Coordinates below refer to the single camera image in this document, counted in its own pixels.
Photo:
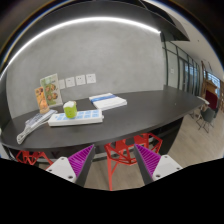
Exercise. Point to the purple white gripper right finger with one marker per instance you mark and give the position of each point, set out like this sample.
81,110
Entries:
153,166

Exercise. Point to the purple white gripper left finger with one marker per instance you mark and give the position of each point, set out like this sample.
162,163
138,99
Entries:
74,168

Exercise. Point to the green white charger plug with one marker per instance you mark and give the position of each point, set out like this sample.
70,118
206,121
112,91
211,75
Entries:
70,109

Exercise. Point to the white blue book stack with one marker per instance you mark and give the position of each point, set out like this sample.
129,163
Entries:
107,101

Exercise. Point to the dark chair in background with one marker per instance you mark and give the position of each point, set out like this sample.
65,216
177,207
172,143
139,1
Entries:
205,118

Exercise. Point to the orange food menu card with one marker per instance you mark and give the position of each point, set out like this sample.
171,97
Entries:
41,100

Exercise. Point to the red wireframe stool right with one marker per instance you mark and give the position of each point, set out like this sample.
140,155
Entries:
144,139

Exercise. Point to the red wireframe stool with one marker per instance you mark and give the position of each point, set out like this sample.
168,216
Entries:
117,153
144,139
31,158

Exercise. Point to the red wireframe stool middle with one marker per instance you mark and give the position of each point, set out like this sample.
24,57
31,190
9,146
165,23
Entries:
117,153

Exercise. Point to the red wireframe stool left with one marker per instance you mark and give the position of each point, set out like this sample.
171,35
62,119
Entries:
31,158

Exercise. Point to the white wall socket row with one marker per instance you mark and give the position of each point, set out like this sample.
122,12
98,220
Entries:
77,81

